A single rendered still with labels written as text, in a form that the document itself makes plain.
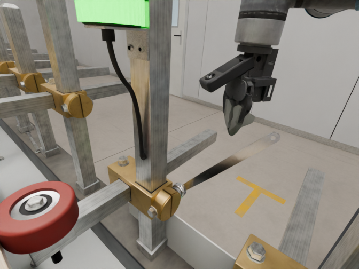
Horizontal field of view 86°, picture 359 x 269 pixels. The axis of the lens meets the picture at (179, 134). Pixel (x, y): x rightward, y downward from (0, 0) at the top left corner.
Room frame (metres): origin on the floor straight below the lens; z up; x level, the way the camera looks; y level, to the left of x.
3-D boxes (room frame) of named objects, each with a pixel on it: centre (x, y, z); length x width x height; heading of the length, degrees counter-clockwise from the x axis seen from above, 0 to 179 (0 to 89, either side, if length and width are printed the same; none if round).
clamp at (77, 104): (0.41, 0.26, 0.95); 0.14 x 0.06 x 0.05; 52
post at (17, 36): (0.55, 0.44, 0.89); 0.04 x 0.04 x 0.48; 52
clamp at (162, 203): (0.26, 0.06, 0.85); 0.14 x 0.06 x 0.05; 52
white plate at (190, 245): (0.25, 0.00, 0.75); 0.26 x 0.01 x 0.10; 52
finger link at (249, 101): (0.43, -0.14, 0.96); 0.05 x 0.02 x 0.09; 23
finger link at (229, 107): (0.47, -0.14, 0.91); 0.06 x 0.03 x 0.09; 113
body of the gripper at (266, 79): (0.46, -0.15, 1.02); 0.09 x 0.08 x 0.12; 113
